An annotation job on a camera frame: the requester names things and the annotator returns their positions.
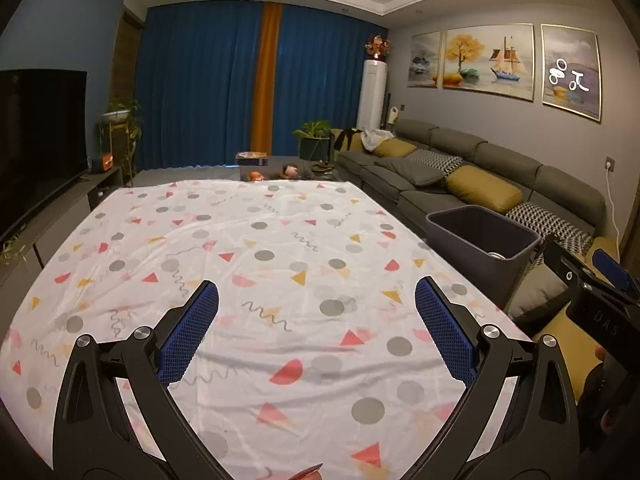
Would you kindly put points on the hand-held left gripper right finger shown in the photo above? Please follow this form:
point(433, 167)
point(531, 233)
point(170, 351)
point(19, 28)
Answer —
point(446, 332)

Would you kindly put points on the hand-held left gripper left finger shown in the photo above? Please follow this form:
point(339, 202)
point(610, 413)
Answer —
point(187, 335)

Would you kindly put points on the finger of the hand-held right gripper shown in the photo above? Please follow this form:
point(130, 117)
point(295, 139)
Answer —
point(567, 272)
point(612, 270)

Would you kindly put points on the grey plastic waste bin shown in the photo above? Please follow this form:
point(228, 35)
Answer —
point(480, 270)

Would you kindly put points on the person's right hand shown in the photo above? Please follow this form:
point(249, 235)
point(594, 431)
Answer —
point(601, 353)

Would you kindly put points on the houndstooth cushion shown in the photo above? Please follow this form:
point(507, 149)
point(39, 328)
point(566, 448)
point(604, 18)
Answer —
point(550, 225)
point(440, 160)

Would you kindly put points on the patterned white tablecloth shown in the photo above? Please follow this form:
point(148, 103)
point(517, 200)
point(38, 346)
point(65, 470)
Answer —
point(280, 310)

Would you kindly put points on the grey cushion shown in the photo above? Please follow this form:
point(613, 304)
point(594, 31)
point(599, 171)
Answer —
point(410, 172)

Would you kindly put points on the dark coffee table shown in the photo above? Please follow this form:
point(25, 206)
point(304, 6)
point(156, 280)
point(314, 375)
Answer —
point(210, 172)

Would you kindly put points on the grey sofa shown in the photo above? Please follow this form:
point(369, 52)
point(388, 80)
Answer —
point(465, 142)

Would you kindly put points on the small orange figure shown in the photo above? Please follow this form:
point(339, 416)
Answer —
point(256, 175)

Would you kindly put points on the grey television cabinet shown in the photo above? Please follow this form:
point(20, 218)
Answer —
point(55, 210)

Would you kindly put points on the flat printed box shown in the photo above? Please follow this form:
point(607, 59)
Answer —
point(253, 158)

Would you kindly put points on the orange speaker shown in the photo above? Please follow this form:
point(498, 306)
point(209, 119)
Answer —
point(105, 163)

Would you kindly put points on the purple framed painting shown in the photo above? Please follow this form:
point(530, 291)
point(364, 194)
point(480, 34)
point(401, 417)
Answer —
point(570, 72)

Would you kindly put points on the white clothing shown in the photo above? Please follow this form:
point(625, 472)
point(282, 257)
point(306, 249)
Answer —
point(377, 138)

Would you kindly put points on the dark tray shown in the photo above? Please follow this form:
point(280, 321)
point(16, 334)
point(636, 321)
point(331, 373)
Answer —
point(323, 165)

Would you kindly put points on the black clothing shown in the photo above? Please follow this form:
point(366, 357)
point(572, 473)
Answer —
point(347, 139)

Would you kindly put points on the tree and sailboat painting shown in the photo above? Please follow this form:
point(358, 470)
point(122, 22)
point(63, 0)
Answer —
point(487, 62)

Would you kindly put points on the potted plant on gold stand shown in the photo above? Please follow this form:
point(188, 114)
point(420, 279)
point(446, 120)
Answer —
point(122, 115)

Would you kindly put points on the black pole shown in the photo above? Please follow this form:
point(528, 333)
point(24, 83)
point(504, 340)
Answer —
point(387, 110)

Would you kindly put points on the potted plant in black pot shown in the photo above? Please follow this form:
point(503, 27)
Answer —
point(312, 140)

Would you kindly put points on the black television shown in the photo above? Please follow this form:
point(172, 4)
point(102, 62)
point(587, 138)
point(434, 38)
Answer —
point(40, 150)

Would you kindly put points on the white standing air conditioner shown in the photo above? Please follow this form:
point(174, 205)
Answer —
point(372, 95)

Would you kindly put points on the blue curtain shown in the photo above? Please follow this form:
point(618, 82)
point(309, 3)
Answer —
point(330, 80)
point(200, 85)

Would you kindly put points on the small landscape painting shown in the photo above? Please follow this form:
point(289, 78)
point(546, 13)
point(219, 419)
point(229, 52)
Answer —
point(425, 60)

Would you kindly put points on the orange curtain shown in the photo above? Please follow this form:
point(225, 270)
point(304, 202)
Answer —
point(266, 75)

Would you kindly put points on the red gold flower arrangement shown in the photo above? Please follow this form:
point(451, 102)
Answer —
point(377, 49)

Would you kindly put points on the wall socket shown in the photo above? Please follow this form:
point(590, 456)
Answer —
point(610, 163)

